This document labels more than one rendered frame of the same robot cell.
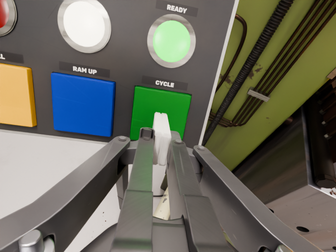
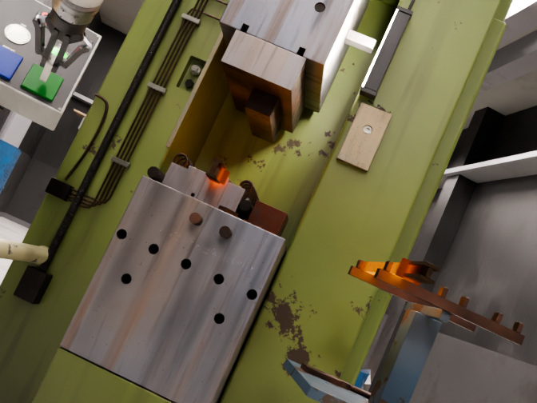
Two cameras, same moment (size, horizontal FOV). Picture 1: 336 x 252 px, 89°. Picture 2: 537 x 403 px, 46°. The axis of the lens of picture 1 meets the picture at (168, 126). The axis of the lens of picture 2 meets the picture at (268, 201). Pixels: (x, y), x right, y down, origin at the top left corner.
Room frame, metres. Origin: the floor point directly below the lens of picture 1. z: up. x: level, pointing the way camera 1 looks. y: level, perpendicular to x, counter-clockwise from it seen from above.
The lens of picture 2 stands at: (-1.37, -0.34, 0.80)
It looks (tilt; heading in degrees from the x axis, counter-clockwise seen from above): 7 degrees up; 351
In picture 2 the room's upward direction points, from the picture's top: 25 degrees clockwise
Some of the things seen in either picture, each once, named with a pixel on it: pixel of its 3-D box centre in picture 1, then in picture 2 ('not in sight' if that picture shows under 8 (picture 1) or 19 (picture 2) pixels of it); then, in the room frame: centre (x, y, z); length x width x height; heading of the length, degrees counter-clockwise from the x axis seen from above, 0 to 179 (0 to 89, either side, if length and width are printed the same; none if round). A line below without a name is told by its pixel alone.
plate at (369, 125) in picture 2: not in sight; (363, 137); (0.25, -0.77, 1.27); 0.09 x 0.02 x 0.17; 75
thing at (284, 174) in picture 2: not in sight; (289, 109); (0.70, -0.61, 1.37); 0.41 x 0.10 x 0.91; 75
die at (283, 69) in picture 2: not in sight; (267, 86); (0.41, -0.48, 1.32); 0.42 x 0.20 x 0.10; 165
